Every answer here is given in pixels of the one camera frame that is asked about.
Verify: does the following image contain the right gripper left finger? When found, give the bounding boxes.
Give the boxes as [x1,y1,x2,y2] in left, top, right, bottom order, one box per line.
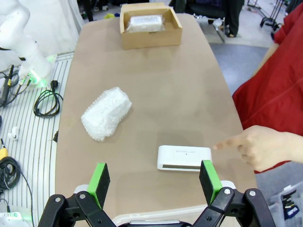
[39,162,114,227]

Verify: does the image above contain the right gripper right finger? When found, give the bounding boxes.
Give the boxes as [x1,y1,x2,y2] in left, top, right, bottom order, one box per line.
[193,159,276,227]

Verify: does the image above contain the small white box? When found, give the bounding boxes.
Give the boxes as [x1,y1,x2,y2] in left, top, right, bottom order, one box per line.
[157,145,213,172]

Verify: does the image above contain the clock with print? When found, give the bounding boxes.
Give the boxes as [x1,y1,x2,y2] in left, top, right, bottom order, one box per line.
[125,14,166,33]

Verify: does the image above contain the person's left forearm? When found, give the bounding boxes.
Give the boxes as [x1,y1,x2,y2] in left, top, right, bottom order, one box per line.
[290,132,303,164]

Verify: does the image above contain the bulky bubble wrapped clock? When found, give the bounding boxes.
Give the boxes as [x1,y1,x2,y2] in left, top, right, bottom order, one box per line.
[80,87,133,142]

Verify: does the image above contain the person's left hand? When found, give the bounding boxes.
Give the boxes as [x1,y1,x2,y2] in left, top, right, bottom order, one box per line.
[213,125,294,173]

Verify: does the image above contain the clear plastic container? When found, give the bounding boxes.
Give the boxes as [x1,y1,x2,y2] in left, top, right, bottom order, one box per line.
[73,180,237,227]

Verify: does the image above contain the white ribbed platform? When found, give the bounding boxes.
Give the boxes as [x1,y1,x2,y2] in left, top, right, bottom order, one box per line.
[0,53,74,227]

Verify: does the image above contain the clear storage box with parts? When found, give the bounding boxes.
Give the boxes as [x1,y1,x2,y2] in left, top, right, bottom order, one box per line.
[268,184,303,227]

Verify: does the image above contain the person in red jacket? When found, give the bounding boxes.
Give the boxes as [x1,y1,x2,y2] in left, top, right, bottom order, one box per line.
[232,9,303,175]

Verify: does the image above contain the open brown cardboard box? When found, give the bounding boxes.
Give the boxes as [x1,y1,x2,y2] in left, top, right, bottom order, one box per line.
[119,2,183,50]

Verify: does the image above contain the bystander in dark trousers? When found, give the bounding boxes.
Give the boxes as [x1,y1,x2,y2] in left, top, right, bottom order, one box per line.
[222,0,245,38]

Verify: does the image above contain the black cable bundle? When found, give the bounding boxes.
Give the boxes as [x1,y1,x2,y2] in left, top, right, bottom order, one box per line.
[0,156,21,190]

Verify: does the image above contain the coiled black power cable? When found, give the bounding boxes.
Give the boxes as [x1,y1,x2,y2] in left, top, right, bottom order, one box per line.
[34,80,64,117]

